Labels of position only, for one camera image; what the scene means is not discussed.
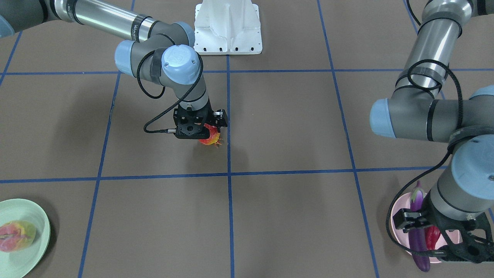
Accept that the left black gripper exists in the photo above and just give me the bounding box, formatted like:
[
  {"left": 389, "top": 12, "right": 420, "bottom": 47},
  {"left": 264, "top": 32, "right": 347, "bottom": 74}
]
[{"left": 393, "top": 208, "right": 494, "bottom": 264}]

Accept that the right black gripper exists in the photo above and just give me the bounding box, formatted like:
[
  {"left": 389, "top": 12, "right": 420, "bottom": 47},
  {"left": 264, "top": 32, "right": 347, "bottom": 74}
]
[{"left": 173, "top": 102, "right": 228, "bottom": 140}]

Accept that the purple eggplant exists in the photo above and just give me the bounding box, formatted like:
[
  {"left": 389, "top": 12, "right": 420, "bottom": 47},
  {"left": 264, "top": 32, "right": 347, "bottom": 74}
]
[{"left": 409, "top": 181, "right": 431, "bottom": 272}]

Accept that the red pomegranate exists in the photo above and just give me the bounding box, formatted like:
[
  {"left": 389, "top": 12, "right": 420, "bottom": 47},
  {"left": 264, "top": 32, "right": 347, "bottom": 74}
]
[{"left": 199, "top": 123, "right": 222, "bottom": 148}]

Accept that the red chili pepper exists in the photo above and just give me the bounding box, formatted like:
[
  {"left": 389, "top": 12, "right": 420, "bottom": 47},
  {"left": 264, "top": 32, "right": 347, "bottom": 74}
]
[{"left": 425, "top": 225, "right": 441, "bottom": 250}]

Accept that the pink yellow peach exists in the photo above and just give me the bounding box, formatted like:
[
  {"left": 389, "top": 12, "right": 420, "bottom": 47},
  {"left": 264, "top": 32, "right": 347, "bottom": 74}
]
[{"left": 0, "top": 220, "right": 37, "bottom": 253}]

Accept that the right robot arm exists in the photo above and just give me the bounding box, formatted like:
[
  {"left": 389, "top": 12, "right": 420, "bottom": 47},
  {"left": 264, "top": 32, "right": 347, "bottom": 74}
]
[{"left": 0, "top": 0, "right": 228, "bottom": 140}]

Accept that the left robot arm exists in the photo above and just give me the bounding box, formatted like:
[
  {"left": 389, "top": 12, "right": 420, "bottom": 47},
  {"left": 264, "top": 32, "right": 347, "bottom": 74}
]
[{"left": 369, "top": 0, "right": 493, "bottom": 264}]

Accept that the pink plate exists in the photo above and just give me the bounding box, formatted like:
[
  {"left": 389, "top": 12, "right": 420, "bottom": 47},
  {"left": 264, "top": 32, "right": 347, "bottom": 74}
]
[{"left": 391, "top": 192, "right": 463, "bottom": 264}]

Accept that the light green plate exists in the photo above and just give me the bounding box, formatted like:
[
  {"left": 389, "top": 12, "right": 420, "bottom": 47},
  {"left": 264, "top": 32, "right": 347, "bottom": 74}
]
[{"left": 0, "top": 198, "right": 51, "bottom": 278}]

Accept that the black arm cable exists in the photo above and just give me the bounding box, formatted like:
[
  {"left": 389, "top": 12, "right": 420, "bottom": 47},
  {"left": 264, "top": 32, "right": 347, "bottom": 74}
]
[{"left": 136, "top": 49, "right": 204, "bottom": 134}]

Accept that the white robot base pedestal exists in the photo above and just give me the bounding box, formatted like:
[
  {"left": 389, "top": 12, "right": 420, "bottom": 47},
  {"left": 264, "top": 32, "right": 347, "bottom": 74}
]
[{"left": 194, "top": 0, "right": 263, "bottom": 55}]

